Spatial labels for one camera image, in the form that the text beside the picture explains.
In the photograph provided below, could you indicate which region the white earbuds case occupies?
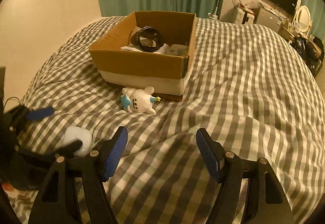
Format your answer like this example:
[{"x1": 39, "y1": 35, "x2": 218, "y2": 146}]
[{"x1": 62, "y1": 126, "x2": 93, "y2": 157}]

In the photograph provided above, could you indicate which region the white sock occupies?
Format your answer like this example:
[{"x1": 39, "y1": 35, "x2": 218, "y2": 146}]
[{"x1": 120, "y1": 46, "x2": 166, "y2": 54}]

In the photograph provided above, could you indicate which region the black round pouch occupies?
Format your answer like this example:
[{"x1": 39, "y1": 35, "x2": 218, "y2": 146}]
[{"x1": 130, "y1": 26, "x2": 164, "y2": 52}]

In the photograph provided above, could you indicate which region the white plush toy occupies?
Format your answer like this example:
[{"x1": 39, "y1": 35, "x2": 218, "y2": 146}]
[{"x1": 121, "y1": 86, "x2": 161, "y2": 115}]

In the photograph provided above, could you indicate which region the grey checkered bed duvet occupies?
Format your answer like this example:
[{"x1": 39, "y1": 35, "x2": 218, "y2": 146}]
[{"x1": 19, "y1": 17, "x2": 324, "y2": 223}]

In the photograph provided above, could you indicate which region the brown cardboard box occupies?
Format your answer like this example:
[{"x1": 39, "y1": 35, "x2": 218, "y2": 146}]
[{"x1": 89, "y1": 11, "x2": 197, "y2": 101}]

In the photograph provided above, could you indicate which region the black bag pile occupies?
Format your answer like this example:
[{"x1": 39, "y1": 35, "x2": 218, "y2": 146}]
[{"x1": 291, "y1": 36, "x2": 324, "y2": 77}]

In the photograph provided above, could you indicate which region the wooden vanity desk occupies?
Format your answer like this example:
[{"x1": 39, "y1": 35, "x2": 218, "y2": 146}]
[{"x1": 278, "y1": 25, "x2": 299, "y2": 43}]

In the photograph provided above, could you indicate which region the grey mini fridge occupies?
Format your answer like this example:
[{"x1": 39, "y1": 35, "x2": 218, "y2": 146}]
[{"x1": 254, "y1": 8, "x2": 280, "y2": 32}]

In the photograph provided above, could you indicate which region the white suitcase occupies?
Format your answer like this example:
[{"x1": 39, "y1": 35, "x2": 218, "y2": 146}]
[{"x1": 233, "y1": 7, "x2": 255, "y2": 25}]

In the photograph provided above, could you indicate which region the white oval vanity mirror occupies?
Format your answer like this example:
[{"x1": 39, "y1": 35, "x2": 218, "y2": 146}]
[{"x1": 294, "y1": 5, "x2": 312, "y2": 34}]

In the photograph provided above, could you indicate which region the clear large water jug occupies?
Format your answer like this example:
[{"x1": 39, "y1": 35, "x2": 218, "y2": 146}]
[{"x1": 208, "y1": 12, "x2": 218, "y2": 20}]

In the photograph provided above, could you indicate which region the green curtain right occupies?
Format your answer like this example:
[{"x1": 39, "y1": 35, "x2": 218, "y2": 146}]
[{"x1": 301, "y1": 0, "x2": 325, "y2": 42}]

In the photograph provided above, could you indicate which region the power plug with cable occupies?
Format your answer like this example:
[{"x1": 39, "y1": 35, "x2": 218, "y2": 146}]
[{"x1": 4, "y1": 97, "x2": 20, "y2": 112}]

